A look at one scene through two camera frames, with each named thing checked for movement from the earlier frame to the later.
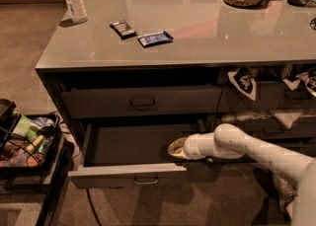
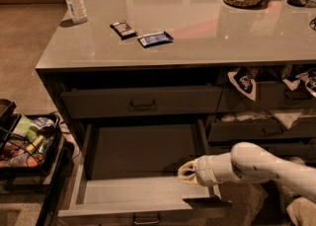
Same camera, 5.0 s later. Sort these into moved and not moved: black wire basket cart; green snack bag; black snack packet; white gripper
Moved: white gripper
Not moved: black snack packet; green snack bag; black wire basket cart
